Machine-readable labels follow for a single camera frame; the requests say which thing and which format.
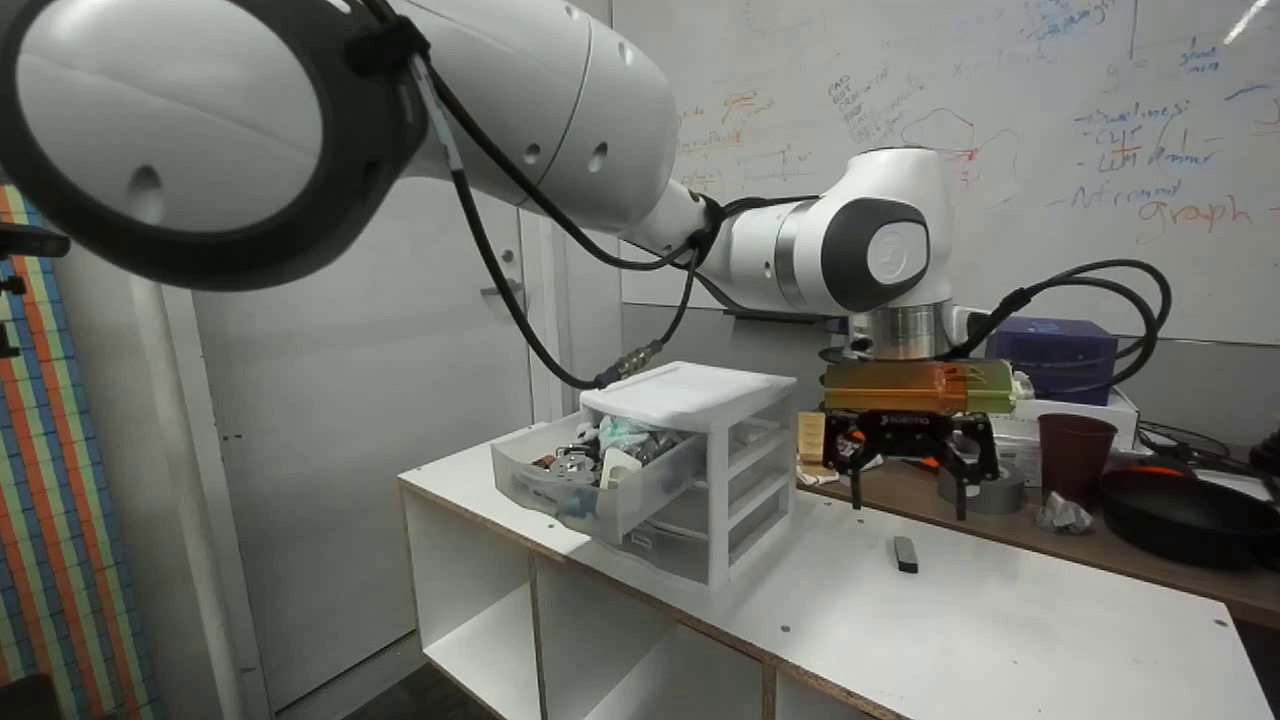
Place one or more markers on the white plastic drawer unit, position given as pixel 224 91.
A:
pixel 747 490

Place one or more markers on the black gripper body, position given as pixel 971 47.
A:
pixel 960 445

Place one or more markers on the white shelf cabinet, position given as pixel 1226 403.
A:
pixel 542 623

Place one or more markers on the clear top drawer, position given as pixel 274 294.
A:
pixel 557 468

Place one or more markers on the yellow wrist camera mount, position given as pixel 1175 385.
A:
pixel 917 385

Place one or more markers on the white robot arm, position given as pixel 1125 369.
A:
pixel 236 145

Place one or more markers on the small black marker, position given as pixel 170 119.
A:
pixel 904 554

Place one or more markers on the grey duct tape roll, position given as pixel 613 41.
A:
pixel 998 496

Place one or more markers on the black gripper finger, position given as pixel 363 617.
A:
pixel 855 483
pixel 965 487

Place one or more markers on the black pan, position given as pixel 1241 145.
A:
pixel 1186 517

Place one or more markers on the dark red cup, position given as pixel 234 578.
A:
pixel 1073 454

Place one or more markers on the white box under purple box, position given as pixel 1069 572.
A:
pixel 1022 425

